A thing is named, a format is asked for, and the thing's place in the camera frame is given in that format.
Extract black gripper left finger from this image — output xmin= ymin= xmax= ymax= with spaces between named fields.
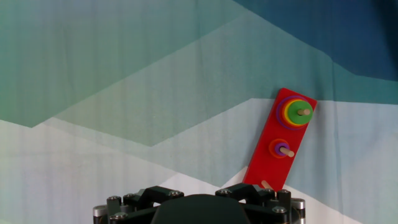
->
xmin=92 ymin=185 xmax=185 ymax=224

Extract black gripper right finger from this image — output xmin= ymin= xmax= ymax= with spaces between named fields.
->
xmin=215 ymin=182 xmax=306 ymax=224

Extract green Hanoi disc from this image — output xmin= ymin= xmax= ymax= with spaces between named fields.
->
xmin=286 ymin=100 xmax=314 ymax=126

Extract red Hanoi base with pegs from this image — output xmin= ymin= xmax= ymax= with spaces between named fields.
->
xmin=242 ymin=87 xmax=318 ymax=192

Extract small red orange Hanoi disc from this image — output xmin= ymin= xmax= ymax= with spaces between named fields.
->
xmin=268 ymin=138 xmax=290 ymax=159

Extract small purple Hanoi disc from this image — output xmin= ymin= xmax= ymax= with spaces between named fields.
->
xmin=274 ymin=142 xmax=290 ymax=157

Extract large red Hanoi disc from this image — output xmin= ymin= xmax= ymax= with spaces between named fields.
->
xmin=278 ymin=96 xmax=308 ymax=129

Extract large orange Hanoi disc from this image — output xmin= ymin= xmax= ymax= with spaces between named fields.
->
xmin=280 ymin=97 xmax=307 ymax=128

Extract yellow Hanoi disc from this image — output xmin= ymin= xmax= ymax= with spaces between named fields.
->
xmin=283 ymin=98 xmax=308 ymax=127

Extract blue green white tablecloth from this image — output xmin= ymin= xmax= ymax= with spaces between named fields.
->
xmin=0 ymin=0 xmax=398 ymax=224

